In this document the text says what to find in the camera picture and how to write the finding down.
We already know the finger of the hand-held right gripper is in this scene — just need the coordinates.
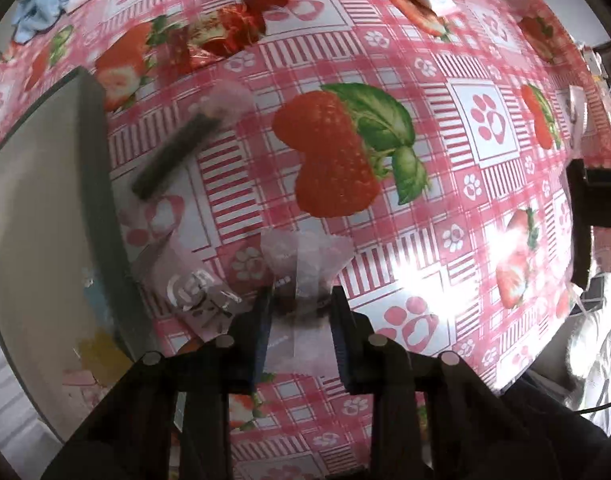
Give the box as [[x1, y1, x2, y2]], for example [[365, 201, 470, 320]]
[[565, 159, 611, 288]]

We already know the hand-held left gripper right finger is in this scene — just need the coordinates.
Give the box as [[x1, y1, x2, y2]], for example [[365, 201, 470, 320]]
[[329, 286, 551, 480]]

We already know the grey tray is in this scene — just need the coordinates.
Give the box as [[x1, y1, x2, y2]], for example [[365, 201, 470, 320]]
[[0, 67, 156, 443]]

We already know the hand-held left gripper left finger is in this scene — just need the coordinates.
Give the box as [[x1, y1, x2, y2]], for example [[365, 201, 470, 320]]
[[40, 287, 276, 480]]

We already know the black cable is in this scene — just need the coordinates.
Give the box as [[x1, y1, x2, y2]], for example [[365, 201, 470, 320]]
[[575, 399, 611, 416]]

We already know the pink clear packet brown snack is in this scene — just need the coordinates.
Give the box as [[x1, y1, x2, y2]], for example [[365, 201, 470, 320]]
[[260, 230, 356, 378]]

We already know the dark cloth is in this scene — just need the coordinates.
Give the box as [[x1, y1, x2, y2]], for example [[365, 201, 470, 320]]
[[500, 375, 611, 480]]

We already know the red packet with white label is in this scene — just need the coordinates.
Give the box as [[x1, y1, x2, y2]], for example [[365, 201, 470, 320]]
[[186, 2, 266, 73]]

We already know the pale pink snack packet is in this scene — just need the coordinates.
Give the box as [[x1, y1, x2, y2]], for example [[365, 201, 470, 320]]
[[63, 367, 106, 401]]

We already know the clear packet with white print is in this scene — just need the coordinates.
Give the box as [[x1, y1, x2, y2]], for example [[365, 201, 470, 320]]
[[133, 232, 244, 343]]

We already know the white padded cloth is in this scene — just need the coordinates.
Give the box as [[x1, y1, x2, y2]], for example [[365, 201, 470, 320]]
[[528, 270, 611, 436]]

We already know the clear packet with dark sticks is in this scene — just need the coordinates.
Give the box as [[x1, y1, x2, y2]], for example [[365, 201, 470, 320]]
[[130, 80, 254, 201]]

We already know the narrow pink clear packet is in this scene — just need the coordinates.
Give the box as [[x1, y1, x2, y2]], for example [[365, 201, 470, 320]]
[[565, 85, 589, 158]]

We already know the tan snack packet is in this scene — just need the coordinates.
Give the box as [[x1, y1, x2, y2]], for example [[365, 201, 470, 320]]
[[78, 332, 131, 386]]

